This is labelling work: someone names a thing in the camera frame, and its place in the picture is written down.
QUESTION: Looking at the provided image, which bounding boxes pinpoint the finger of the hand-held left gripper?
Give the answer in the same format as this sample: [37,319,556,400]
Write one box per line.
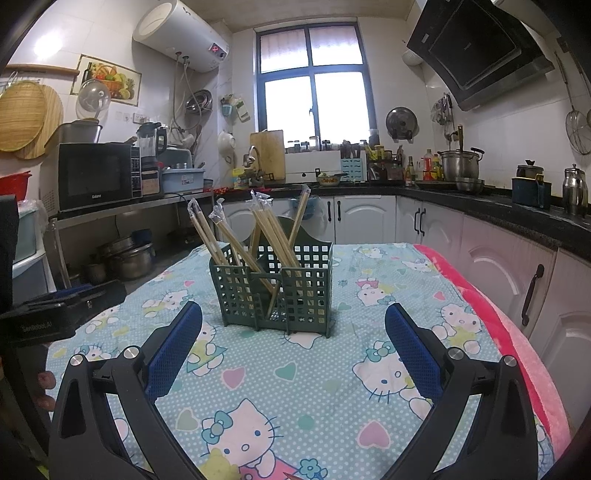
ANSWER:
[71,280,128,320]
[25,285,95,305]

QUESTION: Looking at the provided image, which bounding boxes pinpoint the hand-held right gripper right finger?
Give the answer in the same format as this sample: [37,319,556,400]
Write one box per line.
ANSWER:
[383,303,541,480]

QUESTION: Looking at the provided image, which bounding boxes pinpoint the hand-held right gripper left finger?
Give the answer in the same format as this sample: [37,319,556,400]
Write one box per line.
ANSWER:
[48,301,204,480]

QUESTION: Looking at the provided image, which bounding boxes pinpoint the green plastic utensil holder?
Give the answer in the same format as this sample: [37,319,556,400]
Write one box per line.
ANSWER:
[209,216,334,340]

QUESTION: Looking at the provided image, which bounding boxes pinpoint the pile of bamboo chopsticks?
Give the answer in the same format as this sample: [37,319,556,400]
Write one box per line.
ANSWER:
[188,185,311,319]

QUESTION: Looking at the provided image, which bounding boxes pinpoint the person's left hand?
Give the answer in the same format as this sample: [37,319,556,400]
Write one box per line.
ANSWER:
[36,372,58,411]

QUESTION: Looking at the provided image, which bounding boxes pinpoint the large steel pot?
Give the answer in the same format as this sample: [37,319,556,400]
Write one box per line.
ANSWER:
[108,242,157,280]

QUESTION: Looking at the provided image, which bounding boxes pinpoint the plastic drawer unit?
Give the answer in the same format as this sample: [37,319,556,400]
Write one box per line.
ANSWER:
[11,198,49,294]

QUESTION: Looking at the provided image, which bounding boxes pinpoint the metal shelf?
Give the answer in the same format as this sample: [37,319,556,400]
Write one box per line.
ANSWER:
[48,191,215,296]

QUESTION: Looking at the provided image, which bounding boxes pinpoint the cartoon cat printed blanket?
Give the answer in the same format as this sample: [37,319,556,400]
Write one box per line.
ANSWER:
[44,241,555,480]

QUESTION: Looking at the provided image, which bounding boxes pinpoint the black microwave oven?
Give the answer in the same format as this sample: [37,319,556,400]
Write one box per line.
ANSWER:
[56,141,141,213]

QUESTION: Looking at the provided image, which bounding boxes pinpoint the red plastic basin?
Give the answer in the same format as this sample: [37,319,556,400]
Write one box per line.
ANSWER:
[0,172,32,195]

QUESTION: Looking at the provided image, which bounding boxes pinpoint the blue dish drainer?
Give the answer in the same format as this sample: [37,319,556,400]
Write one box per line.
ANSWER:
[159,148,206,195]

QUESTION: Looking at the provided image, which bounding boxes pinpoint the white base cabinets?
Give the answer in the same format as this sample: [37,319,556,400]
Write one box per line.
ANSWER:
[212,194,591,416]

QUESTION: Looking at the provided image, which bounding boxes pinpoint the steel pot with lid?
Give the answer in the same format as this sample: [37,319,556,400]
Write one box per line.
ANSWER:
[58,119,103,145]

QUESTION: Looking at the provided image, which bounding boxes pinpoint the black blender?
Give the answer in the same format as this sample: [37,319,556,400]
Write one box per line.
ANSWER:
[136,121,168,162]

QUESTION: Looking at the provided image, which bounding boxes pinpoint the black countertop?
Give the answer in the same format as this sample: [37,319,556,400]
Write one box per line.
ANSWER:
[203,182,591,252]

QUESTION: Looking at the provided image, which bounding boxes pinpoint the blue hanging basket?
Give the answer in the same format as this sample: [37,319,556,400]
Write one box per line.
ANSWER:
[288,196,319,217]

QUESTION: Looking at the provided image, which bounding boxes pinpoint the round wooden board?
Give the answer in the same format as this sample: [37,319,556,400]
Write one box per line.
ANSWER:
[14,83,64,160]

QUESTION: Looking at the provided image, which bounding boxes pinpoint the round bamboo tray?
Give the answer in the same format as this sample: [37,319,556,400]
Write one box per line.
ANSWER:
[0,80,47,153]

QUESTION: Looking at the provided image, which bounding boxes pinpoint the row of seasoning bottles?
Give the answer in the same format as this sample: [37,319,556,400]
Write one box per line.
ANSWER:
[367,143,443,183]

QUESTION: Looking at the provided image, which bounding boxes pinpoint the light blue knife block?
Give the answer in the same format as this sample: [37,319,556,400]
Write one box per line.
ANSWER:
[340,143,369,184]

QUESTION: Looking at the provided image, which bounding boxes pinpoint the steel stockpot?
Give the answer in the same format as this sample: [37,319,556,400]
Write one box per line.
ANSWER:
[436,148,485,182]

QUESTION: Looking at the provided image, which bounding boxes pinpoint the glass pot lid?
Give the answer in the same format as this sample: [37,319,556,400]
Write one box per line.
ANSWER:
[76,78,112,121]

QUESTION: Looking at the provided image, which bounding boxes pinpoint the blue enamel pot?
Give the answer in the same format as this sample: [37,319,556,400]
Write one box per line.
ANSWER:
[512,178,552,209]

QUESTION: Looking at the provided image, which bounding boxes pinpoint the steel faucet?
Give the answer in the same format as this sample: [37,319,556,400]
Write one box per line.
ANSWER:
[242,145,264,178]

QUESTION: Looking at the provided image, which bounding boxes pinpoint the hanging steel bowl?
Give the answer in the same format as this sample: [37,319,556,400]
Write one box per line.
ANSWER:
[185,89,213,116]

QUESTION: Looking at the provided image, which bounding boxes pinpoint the wooden cutting board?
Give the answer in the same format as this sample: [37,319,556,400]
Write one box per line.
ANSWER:
[250,129,287,181]

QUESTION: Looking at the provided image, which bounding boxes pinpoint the wooden rolling pin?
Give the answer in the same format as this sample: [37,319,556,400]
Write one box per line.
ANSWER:
[4,64,80,75]

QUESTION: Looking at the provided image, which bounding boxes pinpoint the dark pot lid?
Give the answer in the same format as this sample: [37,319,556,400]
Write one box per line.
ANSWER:
[385,107,419,141]

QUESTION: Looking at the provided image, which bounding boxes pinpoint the row of glass jars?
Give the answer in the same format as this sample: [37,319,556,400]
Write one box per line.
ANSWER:
[285,138,370,153]

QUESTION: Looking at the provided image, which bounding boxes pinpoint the steel canister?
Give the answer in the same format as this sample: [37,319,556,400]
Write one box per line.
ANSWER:
[562,164,589,217]

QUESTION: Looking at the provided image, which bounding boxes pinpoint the hanging kitchen tools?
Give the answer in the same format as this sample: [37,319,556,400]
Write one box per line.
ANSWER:
[431,93,454,127]

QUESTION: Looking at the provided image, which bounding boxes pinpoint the blue framed window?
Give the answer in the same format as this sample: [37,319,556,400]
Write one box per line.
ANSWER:
[254,25,375,144]

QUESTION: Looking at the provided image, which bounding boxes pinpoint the white water heater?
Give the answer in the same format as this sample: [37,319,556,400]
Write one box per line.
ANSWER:
[133,0,232,75]

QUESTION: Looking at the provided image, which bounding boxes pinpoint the black range hood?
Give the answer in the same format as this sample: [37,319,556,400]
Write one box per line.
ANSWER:
[406,0,555,112]

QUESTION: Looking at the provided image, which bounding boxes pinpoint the fruit wall poster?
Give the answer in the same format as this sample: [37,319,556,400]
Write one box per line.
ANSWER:
[70,54,142,102]

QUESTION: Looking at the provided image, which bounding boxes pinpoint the wire skimmer strainer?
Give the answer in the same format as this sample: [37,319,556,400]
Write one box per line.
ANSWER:
[554,39,591,155]

